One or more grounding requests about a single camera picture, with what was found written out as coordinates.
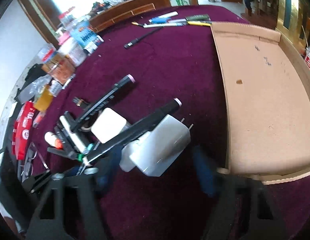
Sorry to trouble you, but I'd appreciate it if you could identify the orange lidded jar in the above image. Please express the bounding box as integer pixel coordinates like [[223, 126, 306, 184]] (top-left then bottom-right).
[[42, 53, 75, 85]]

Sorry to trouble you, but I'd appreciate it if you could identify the small black gold lipstick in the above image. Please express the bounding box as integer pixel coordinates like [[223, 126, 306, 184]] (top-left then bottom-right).
[[72, 97, 89, 109]]

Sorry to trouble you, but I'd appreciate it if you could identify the white lidded jar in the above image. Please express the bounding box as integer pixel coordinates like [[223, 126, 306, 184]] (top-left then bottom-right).
[[58, 37, 87, 67]]

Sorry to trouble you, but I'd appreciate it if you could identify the white marker teal cap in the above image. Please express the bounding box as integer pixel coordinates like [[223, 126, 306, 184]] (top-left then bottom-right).
[[59, 115, 92, 155]]

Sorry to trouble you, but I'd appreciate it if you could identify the blue white pen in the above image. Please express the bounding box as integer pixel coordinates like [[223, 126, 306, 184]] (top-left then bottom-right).
[[148, 11, 178, 24]]

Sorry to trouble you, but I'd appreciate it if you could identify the black marker pink cap upper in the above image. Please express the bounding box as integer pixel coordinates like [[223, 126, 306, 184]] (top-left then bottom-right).
[[70, 74, 135, 132]]

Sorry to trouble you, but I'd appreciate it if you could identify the orange cap glue bottle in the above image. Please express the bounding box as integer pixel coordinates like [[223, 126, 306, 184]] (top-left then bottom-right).
[[45, 132, 63, 150]]

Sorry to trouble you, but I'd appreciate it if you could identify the yellow handled tool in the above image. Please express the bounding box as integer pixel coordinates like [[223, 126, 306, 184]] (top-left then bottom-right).
[[187, 21, 212, 27]]

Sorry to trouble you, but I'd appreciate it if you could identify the cardboard tray box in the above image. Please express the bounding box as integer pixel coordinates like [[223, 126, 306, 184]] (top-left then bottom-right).
[[211, 22, 310, 185]]

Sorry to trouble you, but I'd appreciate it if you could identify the wooden sideboard cabinet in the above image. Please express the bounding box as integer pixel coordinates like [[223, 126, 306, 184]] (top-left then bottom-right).
[[89, 0, 171, 33]]

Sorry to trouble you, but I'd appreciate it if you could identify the purple velvet tablecloth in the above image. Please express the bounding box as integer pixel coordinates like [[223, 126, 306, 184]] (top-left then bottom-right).
[[27, 4, 310, 240]]

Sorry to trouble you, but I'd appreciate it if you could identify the red plastic bag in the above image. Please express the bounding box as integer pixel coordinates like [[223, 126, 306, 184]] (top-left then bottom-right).
[[12, 101, 35, 160]]

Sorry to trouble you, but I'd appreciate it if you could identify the green comb brush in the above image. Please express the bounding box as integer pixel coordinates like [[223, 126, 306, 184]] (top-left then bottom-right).
[[185, 14, 211, 21]]

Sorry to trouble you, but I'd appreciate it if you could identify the black marker pink cap long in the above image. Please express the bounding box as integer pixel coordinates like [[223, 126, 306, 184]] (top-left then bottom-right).
[[82, 98, 182, 166]]

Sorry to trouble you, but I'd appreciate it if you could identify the yellow amber bottle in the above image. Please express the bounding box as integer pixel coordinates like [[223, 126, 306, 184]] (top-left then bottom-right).
[[34, 85, 54, 112]]

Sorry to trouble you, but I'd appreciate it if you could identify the blue snack packet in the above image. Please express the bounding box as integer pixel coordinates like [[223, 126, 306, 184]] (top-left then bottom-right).
[[71, 20, 104, 54]]

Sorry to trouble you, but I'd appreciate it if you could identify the large white power adapter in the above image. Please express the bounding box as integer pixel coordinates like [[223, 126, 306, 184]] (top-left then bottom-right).
[[119, 115, 191, 177]]

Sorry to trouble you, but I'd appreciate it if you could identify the black thin pen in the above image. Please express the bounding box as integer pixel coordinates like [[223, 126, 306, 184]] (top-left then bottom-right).
[[124, 27, 162, 49]]

